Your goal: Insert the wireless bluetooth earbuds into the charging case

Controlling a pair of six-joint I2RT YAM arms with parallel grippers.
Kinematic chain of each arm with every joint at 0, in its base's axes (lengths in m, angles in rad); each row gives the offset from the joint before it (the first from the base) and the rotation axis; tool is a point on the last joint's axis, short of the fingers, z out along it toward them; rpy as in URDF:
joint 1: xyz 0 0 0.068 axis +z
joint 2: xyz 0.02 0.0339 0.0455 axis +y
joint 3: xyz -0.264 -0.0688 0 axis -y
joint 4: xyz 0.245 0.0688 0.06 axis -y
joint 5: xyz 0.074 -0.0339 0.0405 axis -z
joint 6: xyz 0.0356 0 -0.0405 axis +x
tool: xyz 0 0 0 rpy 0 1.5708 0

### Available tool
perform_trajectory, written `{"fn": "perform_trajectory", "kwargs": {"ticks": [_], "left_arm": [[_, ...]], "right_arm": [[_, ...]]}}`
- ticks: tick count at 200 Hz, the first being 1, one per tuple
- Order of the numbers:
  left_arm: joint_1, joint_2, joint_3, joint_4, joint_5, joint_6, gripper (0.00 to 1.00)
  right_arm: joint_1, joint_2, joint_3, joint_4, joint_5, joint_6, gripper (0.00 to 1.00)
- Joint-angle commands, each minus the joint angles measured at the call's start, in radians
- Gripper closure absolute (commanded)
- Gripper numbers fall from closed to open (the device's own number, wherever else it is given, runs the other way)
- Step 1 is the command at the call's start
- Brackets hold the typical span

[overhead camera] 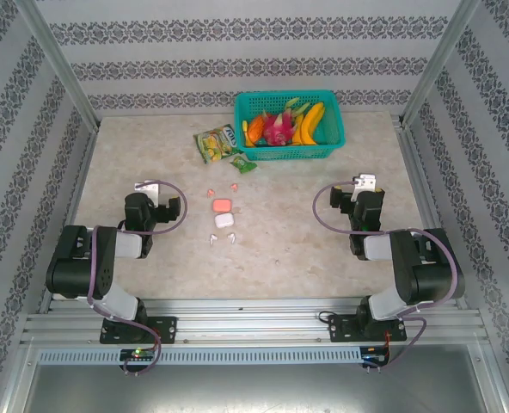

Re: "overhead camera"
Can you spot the pink earbud charging case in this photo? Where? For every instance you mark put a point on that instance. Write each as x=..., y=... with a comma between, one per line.
x=222, y=205

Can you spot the white earbud charging case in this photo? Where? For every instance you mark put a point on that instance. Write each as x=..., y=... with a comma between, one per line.
x=224, y=220

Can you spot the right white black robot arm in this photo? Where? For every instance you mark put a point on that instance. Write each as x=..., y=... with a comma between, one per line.
x=431, y=275

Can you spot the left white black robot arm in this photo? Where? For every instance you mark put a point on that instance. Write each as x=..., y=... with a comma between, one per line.
x=65, y=258

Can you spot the teal plastic basket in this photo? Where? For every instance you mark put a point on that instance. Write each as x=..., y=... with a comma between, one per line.
x=289, y=152

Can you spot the green fruit candy bag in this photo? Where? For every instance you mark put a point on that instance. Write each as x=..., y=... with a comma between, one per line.
x=213, y=144

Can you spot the yellow toy banana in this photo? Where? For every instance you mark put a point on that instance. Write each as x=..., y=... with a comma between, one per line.
x=310, y=122

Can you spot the small green candy packet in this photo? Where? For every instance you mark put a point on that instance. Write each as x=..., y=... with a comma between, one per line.
x=242, y=164

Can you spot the pink toy dragon fruit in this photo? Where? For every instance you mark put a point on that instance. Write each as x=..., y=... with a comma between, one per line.
x=278, y=127

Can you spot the orange toy fruit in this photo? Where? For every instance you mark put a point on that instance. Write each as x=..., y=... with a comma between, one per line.
x=255, y=127

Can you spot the left small circuit board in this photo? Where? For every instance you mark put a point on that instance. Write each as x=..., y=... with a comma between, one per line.
x=138, y=353

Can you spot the small circuit board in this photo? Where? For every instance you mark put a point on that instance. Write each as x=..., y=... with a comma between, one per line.
x=375, y=357
x=138, y=353

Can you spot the right small circuit board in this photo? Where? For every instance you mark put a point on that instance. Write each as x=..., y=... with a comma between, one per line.
x=375, y=357

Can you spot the grey sheet metal panel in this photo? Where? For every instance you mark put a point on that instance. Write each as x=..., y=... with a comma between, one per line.
x=254, y=387

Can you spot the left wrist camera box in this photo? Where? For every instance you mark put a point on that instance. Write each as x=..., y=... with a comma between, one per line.
x=151, y=193

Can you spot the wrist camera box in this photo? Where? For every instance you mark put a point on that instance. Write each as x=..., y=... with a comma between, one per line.
x=364, y=183
x=151, y=193

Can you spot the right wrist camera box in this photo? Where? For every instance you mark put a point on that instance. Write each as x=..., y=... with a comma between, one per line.
x=364, y=183

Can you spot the aluminium side rail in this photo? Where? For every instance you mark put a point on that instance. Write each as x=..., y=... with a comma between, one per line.
x=75, y=206
x=422, y=193

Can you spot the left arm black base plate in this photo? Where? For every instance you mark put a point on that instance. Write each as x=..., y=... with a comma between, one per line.
x=164, y=329

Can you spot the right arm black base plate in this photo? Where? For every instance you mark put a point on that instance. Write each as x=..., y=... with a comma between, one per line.
x=340, y=329

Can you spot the aluminium mounting rail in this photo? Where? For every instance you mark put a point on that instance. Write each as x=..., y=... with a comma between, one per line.
x=254, y=322

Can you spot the aluminium frame post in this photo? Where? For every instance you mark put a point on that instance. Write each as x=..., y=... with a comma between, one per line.
x=52, y=56
x=443, y=56

